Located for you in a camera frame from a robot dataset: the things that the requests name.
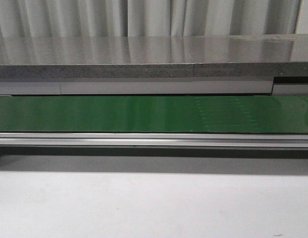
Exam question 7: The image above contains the green conveyor belt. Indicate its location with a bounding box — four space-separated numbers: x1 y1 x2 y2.
0 96 308 134

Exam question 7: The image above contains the grey speckled stone counter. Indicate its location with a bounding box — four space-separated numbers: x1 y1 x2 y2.
0 34 308 79

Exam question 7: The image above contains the white pleated curtain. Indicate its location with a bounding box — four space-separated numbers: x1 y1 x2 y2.
0 0 301 37

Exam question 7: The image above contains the aluminium conveyor frame rail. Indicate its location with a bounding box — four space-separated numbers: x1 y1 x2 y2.
0 132 308 150

